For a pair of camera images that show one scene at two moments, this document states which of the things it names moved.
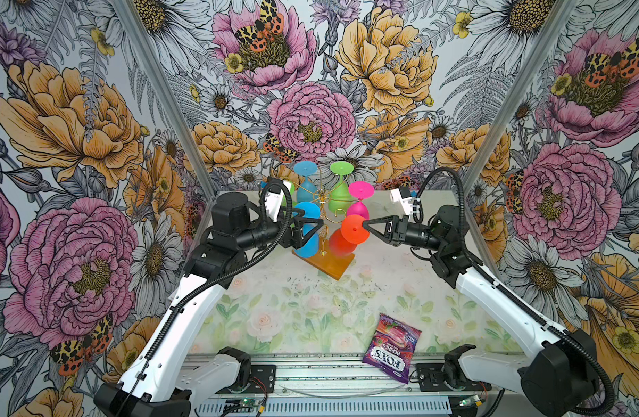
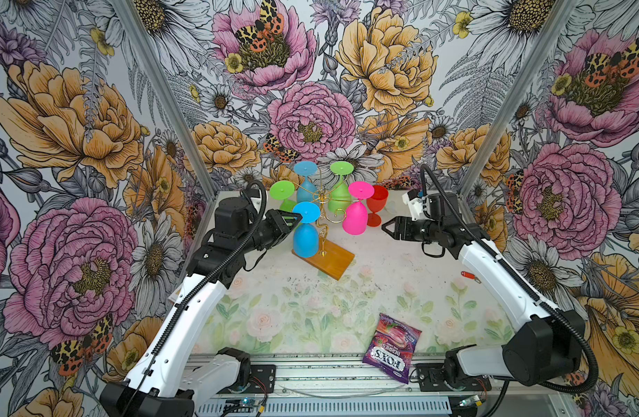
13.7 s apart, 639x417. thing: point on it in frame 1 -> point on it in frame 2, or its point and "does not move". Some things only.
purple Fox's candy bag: [391, 347] does not move
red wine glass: [351, 233] -> [376, 203]
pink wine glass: [359, 190] does not move
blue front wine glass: [309, 248] does not move
